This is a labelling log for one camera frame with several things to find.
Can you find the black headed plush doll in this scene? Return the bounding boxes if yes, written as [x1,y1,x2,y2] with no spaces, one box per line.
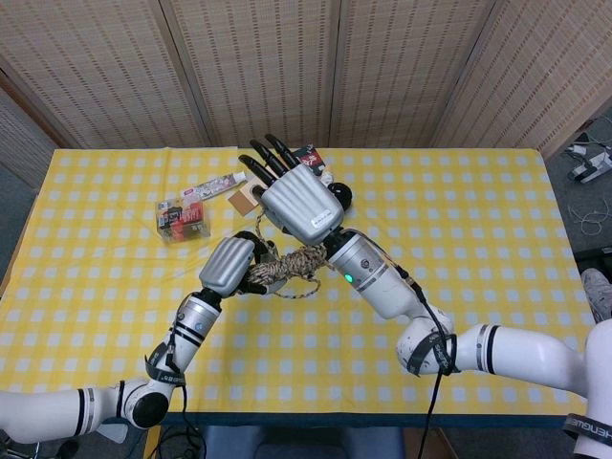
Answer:
[318,167,354,212]

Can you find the black box on floor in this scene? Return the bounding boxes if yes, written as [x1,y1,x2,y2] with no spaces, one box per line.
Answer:
[573,247,612,272]

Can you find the blue padded chair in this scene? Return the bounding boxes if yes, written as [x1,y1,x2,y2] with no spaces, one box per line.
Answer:
[198,425,405,459]

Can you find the brown cardboard card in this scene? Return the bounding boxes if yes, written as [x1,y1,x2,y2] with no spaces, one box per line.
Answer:
[228,184,263,216]

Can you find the clear box with red items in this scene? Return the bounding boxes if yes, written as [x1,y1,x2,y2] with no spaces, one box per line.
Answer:
[154,195,212,243]

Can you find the grey speckled shoe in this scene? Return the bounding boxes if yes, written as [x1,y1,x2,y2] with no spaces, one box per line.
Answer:
[580,267,612,326]

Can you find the yellow white checkered tablecloth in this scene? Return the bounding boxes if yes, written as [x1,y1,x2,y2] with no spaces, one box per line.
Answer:
[0,146,590,416]

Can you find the white plastic floor scrap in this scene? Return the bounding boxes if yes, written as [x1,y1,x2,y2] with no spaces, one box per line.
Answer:
[98,423,129,444]

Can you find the white floor cable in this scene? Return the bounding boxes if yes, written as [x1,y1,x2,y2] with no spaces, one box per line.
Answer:
[567,195,612,235]

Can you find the yellow floor strip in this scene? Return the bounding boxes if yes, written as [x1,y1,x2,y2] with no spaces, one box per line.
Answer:
[142,425,162,459]

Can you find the dark red printed packet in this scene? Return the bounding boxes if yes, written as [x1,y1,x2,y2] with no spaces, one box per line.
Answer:
[291,142,331,179]

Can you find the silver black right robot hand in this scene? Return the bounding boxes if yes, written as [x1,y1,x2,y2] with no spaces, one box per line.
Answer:
[237,133,346,249]

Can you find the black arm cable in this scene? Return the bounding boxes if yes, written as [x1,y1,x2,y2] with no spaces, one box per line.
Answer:
[377,246,459,459]
[142,329,208,459]

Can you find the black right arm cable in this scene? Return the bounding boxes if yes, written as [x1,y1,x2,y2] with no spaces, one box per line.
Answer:
[377,246,459,459]

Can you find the black floor cables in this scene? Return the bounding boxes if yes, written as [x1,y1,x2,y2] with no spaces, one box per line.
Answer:
[157,425,203,459]

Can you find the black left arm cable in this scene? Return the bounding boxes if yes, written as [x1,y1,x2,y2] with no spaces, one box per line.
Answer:
[142,329,208,459]

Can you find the speckled beige braided rope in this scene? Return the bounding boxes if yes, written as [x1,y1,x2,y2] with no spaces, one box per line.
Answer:
[246,209,332,301]

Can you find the bamboo folding screen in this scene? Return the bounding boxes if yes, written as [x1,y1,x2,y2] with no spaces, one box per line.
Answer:
[0,0,612,188]

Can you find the grey device on floor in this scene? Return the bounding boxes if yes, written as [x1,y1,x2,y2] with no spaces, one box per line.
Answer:
[567,146,612,185]

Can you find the white printed tube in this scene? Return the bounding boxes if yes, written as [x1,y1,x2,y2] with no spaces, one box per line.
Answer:
[179,170,250,198]

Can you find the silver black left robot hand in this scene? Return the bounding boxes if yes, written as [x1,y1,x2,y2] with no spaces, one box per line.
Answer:
[198,230,279,296]

